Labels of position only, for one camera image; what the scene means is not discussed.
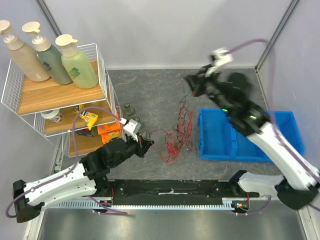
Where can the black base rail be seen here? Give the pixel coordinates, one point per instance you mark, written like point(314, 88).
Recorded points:
point(171, 192)

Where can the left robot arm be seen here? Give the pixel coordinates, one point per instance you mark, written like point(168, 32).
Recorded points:
point(86, 177)

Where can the blue green box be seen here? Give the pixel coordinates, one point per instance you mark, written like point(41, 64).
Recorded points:
point(87, 133)

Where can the yellow snack bag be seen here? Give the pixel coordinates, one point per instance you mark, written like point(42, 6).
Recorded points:
point(88, 117)

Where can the white round cup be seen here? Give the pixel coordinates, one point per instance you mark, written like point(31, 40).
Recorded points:
point(54, 116)

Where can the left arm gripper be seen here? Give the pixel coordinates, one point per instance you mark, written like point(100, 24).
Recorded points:
point(142, 145)

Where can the orange snack box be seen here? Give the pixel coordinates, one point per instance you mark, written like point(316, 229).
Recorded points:
point(109, 131)

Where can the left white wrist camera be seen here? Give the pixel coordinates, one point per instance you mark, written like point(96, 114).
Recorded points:
point(131, 128)

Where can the dark green pump bottle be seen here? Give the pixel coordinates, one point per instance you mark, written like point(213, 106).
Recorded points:
point(48, 55)

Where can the beige pump bottle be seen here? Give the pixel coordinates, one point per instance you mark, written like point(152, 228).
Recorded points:
point(22, 54)

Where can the white wire shelf rack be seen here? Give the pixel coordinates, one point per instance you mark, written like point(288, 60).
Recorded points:
point(28, 99)

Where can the light green pump bottle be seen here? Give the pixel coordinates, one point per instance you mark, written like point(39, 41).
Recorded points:
point(76, 63)

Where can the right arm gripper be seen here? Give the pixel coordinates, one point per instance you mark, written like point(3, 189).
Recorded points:
point(200, 83)

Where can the green glass bottle rear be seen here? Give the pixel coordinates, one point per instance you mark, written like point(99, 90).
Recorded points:
point(129, 112)

